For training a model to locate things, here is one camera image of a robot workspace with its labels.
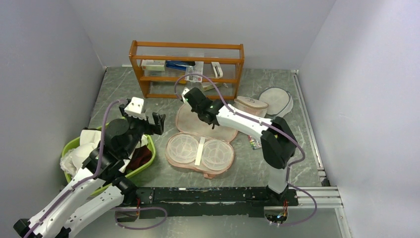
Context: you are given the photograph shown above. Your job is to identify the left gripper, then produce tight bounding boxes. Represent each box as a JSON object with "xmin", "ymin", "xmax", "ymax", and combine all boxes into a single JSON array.
[{"xmin": 119, "ymin": 105, "xmax": 165, "ymax": 157}]

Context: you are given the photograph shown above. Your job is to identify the floral pink laundry bag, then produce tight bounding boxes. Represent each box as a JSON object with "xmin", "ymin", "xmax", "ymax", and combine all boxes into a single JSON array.
[{"xmin": 165, "ymin": 104, "xmax": 238, "ymax": 179}]

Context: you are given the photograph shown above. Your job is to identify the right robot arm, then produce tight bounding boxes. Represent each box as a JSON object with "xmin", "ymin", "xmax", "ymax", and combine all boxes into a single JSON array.
[{"xmin": 182, "ymin": 88, "xmax": 297, "ymax": 205}]

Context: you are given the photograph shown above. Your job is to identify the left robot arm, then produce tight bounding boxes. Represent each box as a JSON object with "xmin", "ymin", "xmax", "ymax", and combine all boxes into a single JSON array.
[{"xmin": 13, "ymin": 113, "xmax": 165, "ymax": 238}]

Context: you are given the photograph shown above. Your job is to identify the dark red bra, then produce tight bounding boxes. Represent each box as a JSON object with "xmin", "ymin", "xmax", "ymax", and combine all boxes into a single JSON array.
[{"xmin": 126, "ymin": 146, "xmax": 153, "ymax": 171}]

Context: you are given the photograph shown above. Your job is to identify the white mesh laundry bag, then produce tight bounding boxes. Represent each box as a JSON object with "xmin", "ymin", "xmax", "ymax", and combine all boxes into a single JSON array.
[{"xmin": 233, "ymin": 96, "xmax": 268, "ymax": 118}]

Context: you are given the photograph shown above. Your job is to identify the flat round mesh bag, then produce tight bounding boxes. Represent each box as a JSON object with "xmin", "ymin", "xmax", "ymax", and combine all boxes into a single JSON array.
[{"xmin": 258, "ymin": 87, "xmax": 294, "ymax": 117}]

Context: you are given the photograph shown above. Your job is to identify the box on lower shelf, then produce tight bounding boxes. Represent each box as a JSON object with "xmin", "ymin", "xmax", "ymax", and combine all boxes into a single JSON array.
[{"xmin": 201, "ymin": 82, "xmax": 223, "ymax": 91}]

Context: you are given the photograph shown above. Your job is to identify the paper leaflet on shelf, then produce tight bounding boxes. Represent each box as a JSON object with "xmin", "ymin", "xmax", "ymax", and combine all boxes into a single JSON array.
[{"xmin": 185, "ymin": 61, "xmax": 204, "ymax": 83}]

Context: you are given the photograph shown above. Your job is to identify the white device on shelf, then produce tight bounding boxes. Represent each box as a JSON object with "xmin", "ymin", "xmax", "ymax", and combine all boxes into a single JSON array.
[{"xmin": 211, "ymin": 61, "xmax": 223, "ymax": 78}]

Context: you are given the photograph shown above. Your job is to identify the orange wooden shelf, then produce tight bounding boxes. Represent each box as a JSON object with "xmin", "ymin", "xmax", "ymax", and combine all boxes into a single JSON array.
[{"xmin": 129, "ymin": 40, "xmax": 245, "ymax": 100}]

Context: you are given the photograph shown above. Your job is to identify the blue item on shelf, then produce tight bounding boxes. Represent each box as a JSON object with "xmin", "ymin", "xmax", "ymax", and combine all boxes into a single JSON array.
[{"xmin": 165, "ymin": 60, "xmax": 196, "ymax": 71}]

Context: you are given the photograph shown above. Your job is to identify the white box on shelf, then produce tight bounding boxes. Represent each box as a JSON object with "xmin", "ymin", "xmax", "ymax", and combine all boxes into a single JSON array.
[{"xmin": 141, "ymin": 59, "xmax": 166, "ymax": 71}]

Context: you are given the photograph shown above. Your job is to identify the pack of coloured markers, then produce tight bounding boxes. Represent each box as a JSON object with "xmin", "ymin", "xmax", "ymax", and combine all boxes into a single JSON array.
[{"xmin": 248, "ymin": 135, "xmax": 262, "ymax": 150}]

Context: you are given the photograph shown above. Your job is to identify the green plastic basket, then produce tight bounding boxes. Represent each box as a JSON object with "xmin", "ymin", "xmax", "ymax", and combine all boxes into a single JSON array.
[{"xmin": 59, "ymin": 127, "xmax": 156, "ymax": 182}]

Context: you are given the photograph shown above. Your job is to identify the white cloth in basket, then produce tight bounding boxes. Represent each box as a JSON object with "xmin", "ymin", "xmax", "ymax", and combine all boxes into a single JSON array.
[{"xmin": 60, "ymin": 129, "xmax": 101, "ymax": 176}]

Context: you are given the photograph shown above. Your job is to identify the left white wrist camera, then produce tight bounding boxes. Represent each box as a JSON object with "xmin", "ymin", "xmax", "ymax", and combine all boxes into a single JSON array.
[{"xmin": 123, "ymin": 97, "xmax": 147, "ymax": 120}]

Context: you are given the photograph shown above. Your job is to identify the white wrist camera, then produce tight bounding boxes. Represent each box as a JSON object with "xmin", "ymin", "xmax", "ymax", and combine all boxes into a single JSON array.
[
  {"xmin": 181, "ymin": 87, "xmax": 190, "ymax": 103},
  {"xmin": 123, "ymin": 97, "xmax": 147, "ymax": 120}
]

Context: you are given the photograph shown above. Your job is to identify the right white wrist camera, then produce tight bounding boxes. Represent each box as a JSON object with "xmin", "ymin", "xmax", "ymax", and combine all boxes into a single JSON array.
[{"xmin": 181, "ymin": 87, "xmax": 190, "ymax": 103}]

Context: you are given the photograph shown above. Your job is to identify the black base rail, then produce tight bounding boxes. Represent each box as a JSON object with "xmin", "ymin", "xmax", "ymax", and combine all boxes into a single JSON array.
[{"xmin": 121, "ymin": 186, "xmax": 299, "ymax": 219}]

